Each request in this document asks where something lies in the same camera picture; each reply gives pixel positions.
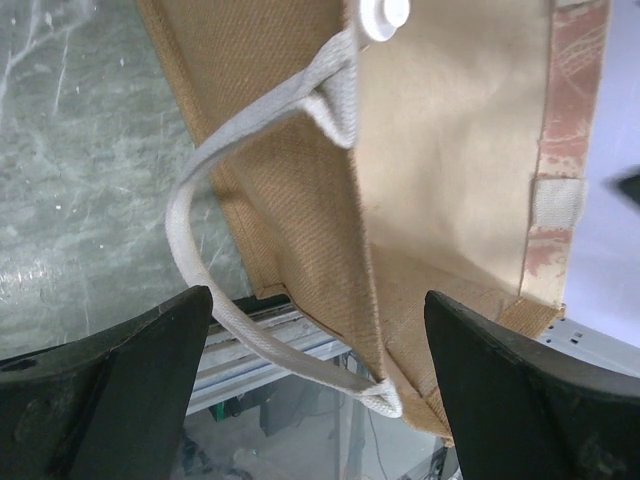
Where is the aluminium mounting rail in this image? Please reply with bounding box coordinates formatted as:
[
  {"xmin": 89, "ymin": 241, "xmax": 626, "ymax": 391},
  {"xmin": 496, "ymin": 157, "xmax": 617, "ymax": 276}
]
[{"xmin": 187, "ymin": 304, "xmax": 350, "ymax": 415}]

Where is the brown canvas tote bag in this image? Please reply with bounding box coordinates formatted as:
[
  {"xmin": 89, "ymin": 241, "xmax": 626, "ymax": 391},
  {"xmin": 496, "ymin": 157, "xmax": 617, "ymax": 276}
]
[{"xmin": 138, "ymin": 1, "xmax": 611, "ymax": 439}]

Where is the white jug black cap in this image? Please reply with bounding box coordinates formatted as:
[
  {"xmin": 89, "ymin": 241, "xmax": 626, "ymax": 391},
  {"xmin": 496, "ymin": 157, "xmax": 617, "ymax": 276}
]
[{"xmin": 355, "ymin": 0, "xmax": 411, "ymax": 44}]

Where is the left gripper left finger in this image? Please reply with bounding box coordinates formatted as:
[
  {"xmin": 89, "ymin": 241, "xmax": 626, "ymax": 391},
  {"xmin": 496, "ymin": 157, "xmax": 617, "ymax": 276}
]
[{"xmin": 1, "ymin": 286, "xmax": 212, "ymax": 479}]

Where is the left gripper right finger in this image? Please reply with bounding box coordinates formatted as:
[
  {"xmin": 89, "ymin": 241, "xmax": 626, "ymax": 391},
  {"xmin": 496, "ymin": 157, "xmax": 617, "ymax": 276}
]
[{"xmin": 424, "ymin": 291, "xmax": 639, "ymax": 479}]

